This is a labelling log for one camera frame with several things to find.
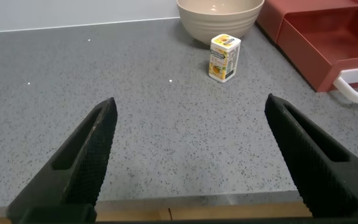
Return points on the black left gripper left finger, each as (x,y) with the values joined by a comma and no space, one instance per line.
(82,161)

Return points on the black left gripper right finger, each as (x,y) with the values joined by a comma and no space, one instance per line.
(315,174)

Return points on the wooden cabinet front panel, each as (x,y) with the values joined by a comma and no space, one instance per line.
(228,211)

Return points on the small white yellow-label bottle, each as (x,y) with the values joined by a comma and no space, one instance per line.
(223,58)

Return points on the beige ribbed bowl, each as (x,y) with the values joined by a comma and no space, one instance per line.
(219,21)

